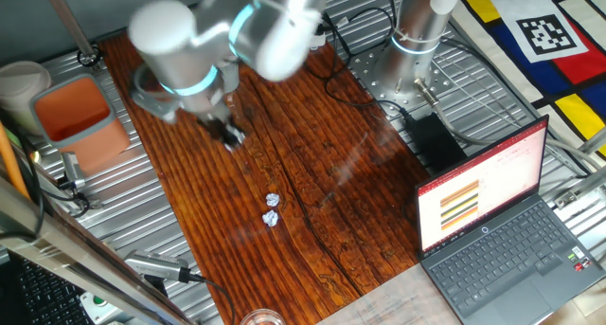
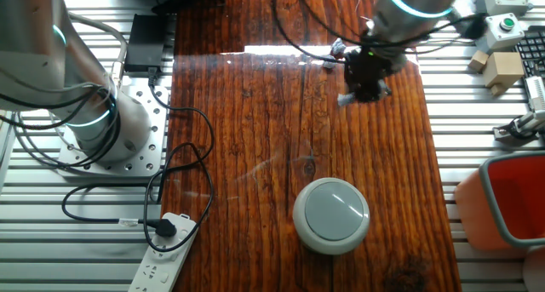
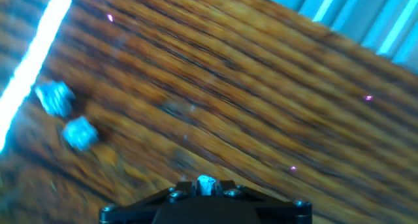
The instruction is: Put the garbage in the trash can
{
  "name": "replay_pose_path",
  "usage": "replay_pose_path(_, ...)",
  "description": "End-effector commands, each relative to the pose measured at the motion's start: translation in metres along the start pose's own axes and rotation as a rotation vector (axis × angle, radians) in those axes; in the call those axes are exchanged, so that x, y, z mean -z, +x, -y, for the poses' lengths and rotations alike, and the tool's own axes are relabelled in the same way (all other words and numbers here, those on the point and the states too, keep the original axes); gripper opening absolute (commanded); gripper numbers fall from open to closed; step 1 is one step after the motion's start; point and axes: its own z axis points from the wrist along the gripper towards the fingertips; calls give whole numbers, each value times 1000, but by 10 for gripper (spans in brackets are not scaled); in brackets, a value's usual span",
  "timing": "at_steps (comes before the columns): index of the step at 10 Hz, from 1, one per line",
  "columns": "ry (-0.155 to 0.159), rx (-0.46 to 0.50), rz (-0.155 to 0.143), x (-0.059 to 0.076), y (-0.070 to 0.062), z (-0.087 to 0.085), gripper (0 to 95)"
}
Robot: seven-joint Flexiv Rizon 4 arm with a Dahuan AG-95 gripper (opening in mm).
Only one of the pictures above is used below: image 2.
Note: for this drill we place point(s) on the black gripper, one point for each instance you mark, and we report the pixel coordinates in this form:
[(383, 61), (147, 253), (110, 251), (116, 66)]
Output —
[(366, 68)]

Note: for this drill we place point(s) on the round white swing-lid trash can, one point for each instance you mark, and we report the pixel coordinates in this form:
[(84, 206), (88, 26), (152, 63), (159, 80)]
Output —
[(331, 215)]

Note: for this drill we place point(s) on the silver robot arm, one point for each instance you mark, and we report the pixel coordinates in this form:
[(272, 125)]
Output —
[(42, 49)]

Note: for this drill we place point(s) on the small wooden block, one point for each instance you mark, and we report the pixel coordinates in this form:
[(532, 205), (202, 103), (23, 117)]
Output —
[(478, 61)]

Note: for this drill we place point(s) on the wood grain board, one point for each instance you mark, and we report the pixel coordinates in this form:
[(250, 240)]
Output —
[(255, 134)]

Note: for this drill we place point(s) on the large wooden block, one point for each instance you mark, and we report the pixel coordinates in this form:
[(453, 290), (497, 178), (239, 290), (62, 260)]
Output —
[(502, 68)]

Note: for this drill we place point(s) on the grey box green button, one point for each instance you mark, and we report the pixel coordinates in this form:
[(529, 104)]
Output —
[(500, 32)]

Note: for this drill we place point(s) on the black keyboard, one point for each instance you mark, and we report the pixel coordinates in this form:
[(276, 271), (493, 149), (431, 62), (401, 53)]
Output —
[(532, 49)]

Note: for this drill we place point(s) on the orange square bin grey rim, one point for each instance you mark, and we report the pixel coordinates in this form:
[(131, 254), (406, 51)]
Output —
[(511, 198)]

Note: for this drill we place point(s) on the black power adapter brick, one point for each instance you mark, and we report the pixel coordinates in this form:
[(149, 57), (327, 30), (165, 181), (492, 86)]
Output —
[(145, 43)]

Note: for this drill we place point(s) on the beige round bin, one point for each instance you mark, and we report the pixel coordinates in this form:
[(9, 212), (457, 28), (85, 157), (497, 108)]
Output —
[(535, 270)]

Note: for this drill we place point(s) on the white power strip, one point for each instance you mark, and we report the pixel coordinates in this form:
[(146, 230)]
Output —
[(164, 262)]

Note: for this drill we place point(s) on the wrist camera with grey bracket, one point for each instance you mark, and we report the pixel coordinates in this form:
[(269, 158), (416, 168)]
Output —
[(470, 26)]

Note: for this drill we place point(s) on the small silver camera on mount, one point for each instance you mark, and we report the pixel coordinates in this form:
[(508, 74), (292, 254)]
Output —
[(526, 124)]

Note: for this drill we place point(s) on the silver ribbed camera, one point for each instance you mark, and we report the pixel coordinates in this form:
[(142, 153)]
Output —
[(535, 92)]

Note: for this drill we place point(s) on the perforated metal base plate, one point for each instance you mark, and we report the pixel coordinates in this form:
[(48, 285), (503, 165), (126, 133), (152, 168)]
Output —
[(145, 156)]

